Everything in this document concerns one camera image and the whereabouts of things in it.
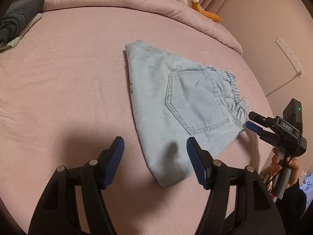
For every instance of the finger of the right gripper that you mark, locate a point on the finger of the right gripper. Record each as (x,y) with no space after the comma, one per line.
(264,135)
(256,119)

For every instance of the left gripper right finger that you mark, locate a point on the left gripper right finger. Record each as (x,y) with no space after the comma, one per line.
(239,202)

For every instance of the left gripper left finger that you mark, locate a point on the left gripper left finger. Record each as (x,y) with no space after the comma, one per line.
(56,211)

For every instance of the light blue strawberry pants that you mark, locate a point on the light blue strawberry pants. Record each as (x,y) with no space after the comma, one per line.
(174,99)

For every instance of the folded light green garment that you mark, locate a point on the folded light green garment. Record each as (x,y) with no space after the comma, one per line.
(16,40)

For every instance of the pink duvet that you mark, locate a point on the pink duvet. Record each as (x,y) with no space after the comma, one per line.
(168,8)

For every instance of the folded dark blue jeans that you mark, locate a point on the folded dark blue jeans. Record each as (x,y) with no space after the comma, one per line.
(18,15)

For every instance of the white wall power strip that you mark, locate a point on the white wall power strip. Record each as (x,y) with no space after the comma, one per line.
(291,57)

